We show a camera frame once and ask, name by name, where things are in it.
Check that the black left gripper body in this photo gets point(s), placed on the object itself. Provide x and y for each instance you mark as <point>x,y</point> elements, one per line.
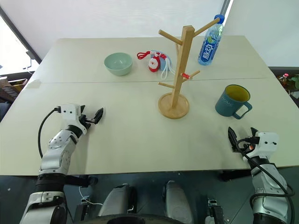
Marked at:
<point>86,121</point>

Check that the grey rounded robot leg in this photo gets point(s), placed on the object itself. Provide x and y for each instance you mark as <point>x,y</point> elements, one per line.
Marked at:
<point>116,200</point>
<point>177,203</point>

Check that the brown cardboard box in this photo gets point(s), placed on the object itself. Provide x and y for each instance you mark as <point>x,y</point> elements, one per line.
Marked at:
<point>12,88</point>

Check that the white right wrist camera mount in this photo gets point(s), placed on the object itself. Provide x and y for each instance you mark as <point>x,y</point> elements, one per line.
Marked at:
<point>266,142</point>

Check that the dark window frame bar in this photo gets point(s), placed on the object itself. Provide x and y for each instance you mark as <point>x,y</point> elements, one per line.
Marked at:
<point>21,35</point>

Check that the blue mug with yellow inside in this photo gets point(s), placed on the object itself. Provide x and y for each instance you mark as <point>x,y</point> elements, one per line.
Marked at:
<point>227,105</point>

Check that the black table frame bracket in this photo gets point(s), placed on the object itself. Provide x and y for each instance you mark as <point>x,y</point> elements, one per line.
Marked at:
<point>79,180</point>
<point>234,175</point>

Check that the red white santa charm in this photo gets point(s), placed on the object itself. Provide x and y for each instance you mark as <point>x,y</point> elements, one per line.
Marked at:
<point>154,64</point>

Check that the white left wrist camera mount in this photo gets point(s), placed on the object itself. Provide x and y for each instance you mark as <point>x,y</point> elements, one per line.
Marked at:
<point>69,112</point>

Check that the pale green bowl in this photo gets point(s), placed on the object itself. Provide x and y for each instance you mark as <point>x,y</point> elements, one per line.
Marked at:
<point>118,64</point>

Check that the blue labelled water bottle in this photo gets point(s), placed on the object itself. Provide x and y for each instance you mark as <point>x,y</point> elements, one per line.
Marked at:
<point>209,46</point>

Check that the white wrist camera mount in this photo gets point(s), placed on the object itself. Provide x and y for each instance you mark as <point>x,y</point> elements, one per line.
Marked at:
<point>69,112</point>
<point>266,142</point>

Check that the red capped bottle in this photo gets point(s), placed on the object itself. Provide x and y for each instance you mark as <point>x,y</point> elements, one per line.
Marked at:
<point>284,80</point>

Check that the wooden mug tree stand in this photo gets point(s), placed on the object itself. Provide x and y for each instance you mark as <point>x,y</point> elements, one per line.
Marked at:
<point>180,81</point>

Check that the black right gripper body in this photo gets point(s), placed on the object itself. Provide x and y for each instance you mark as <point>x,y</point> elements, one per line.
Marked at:
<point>244,147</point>

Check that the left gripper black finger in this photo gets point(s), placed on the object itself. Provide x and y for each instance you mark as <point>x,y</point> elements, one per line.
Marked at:
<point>99,114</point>
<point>82,109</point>

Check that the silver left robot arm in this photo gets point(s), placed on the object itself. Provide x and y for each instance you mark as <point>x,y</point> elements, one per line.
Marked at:
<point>58,151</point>

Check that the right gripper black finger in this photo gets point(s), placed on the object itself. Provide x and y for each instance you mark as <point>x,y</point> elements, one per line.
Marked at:
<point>253,132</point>
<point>232,137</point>

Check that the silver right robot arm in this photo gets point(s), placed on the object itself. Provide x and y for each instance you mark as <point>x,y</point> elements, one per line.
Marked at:
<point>268,182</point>

